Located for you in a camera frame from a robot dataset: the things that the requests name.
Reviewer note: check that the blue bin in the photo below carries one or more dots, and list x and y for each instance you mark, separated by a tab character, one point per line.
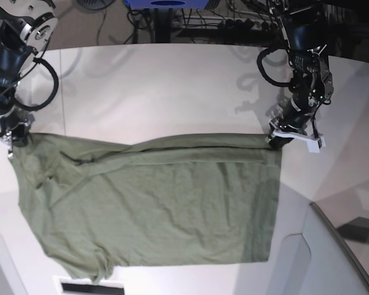
150	4

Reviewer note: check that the white power strip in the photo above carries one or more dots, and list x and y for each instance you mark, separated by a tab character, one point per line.
246	24

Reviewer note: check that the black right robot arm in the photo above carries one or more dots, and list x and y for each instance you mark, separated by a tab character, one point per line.
25	31

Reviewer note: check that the white vent panel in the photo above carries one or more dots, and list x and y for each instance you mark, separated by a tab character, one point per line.
67	285

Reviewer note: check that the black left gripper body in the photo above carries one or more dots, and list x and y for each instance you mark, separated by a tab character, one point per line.
295	116

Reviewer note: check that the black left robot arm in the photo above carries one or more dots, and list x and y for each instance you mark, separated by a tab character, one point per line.
303	35

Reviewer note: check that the green t-shirt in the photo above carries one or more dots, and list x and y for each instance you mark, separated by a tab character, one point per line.
175	201

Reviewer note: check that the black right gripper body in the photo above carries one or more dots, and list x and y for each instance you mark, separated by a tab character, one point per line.
14	126

